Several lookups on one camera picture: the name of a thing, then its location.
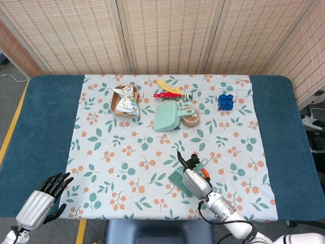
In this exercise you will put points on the black bag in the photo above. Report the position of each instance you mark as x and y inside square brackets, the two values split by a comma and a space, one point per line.
[318, 141]

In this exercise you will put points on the blue toy building block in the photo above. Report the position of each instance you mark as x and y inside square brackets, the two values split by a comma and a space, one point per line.
[225, 103]

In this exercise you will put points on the floral print tablecloth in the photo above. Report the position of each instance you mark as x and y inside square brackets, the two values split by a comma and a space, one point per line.
[152, 157]

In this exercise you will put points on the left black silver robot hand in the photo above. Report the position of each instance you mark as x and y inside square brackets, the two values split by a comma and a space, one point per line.
[38, 206]

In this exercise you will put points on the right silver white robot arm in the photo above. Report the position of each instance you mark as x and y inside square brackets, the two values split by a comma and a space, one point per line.
[228, 213]

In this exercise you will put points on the woven bamboo folding screen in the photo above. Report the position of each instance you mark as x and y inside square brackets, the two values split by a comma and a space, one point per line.
[172, 35]

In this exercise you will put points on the tan paper food box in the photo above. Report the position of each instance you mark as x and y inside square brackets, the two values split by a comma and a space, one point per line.
[114, 106]

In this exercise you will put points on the crumpled silver foil wrapper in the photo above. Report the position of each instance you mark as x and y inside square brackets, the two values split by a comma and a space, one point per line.
[125, 103]

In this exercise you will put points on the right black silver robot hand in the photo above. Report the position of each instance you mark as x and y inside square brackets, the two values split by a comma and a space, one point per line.
[196, 183]

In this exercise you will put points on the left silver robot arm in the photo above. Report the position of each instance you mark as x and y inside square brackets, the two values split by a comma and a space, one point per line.
[12, 236]

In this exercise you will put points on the light green plastic dustpan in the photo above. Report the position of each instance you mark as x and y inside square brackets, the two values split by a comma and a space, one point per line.
[165, 118]

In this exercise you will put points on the yellow red feather shuttlecock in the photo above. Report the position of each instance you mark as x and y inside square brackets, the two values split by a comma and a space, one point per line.
[167, 94]

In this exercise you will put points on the blue fabric table cover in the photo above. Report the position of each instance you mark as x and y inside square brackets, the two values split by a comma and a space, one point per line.
[40, 127]

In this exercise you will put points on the clear jar of rubber bands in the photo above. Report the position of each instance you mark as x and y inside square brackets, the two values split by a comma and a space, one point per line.
[190, 120]

